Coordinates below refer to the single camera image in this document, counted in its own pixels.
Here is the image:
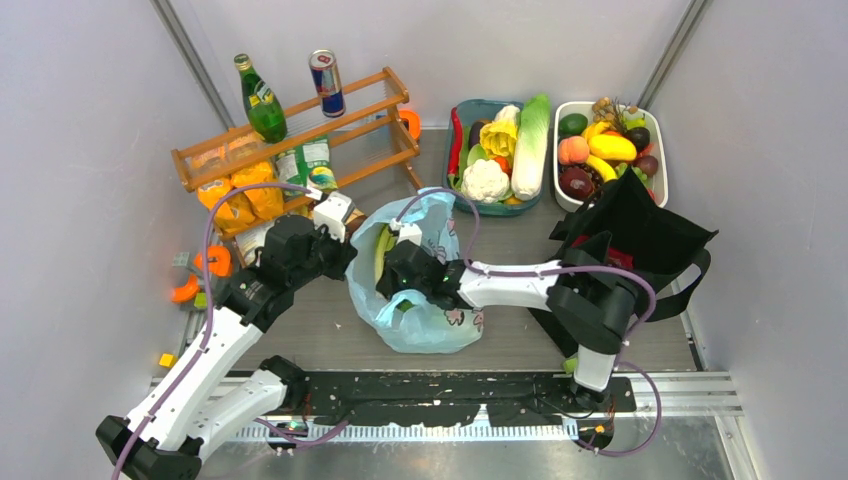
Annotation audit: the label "white fruit basket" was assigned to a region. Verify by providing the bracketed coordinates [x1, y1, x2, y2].
[552, 97, 669, 212]

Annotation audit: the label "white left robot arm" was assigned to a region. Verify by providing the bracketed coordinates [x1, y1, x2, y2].
[96, 216, 357, 479]

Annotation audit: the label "yellow toy block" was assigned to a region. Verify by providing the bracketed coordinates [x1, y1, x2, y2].
[158, 353, 178, 369]

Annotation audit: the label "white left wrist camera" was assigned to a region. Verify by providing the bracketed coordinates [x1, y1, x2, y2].
[313, 191, 354, 242]

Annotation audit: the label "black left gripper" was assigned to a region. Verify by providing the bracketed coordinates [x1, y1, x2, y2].
[290, 220, 358, 289]

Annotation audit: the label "green glass bottle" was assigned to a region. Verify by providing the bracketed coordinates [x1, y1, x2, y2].
[233, 53, 288, 144]

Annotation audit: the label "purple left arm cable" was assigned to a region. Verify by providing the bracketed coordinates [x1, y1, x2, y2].
[109, 184, 326, 480]

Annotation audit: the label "black tote bag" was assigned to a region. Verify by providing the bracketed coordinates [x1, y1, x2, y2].
[549, 172, 717, 322]

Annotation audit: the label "light blue plastic bag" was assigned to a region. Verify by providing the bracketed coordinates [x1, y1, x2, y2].
[346, 192, 484, 354]

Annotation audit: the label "yellow banana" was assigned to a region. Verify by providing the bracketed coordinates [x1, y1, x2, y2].
[586, 155, 618, 183]

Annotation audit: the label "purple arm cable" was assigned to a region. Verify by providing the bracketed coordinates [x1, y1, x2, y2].
[109, 184, 326, 480]
[394, 188, 665, 460]

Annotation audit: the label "red chili pepper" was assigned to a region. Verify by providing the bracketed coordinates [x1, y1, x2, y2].
[447, 106, 464, 182]

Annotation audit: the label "orange toy arch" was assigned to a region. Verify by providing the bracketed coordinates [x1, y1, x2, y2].
[190, 245, 234, 279]

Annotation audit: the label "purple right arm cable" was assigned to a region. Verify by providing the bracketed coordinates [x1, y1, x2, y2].
[394, 188, 665, 460]

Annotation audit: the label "white cauliflower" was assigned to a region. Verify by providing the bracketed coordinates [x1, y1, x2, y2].
[460, 159, 510, 204]

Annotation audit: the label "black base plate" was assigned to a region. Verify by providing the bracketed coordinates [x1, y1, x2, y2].
[276, 371, 636, 427]

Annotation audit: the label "yellow mango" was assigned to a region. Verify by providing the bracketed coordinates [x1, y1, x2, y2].
[588, 134, 638, 162]

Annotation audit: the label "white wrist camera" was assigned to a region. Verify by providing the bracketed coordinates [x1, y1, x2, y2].
[389, 219, 422, 246]
[313, 191, 354, 242]

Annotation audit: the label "teal vegetable basket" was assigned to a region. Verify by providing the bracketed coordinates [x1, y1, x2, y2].
[441, 99, 541, 217]

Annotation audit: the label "yellow lettuce head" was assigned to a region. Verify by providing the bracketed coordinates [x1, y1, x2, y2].
[479, 104, 521, 159]

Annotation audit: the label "blue red drink can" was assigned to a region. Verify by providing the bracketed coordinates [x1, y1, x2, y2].
[308, 49, 346, 118]

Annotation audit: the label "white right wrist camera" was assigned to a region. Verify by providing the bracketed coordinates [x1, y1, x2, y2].
[389, 219, 422, 246]

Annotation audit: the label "orange snack bag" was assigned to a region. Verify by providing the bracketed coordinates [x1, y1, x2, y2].
[197, 160, 284, 233]

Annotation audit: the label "green avocado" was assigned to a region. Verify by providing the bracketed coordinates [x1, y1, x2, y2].
[557, 113, 589, 138]

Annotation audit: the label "napa cabbage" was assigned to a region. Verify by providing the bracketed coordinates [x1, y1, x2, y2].
[511, 93, 551, 201]

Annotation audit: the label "peach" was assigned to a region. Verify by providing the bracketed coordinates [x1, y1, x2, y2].
[557, 135, 590, 165]

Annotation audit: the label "green white snack bag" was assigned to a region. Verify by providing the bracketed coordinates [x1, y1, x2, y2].
[275, 135, 338, 192]

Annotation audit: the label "wooden shelf rack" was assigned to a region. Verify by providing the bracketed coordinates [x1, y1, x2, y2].
[171, 67, 423, 192]

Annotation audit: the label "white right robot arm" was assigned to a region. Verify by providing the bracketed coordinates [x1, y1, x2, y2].
[376, 240, 657, 411]

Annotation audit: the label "green grapes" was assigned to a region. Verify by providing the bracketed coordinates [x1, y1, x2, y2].
[614, 162, 651, 188]

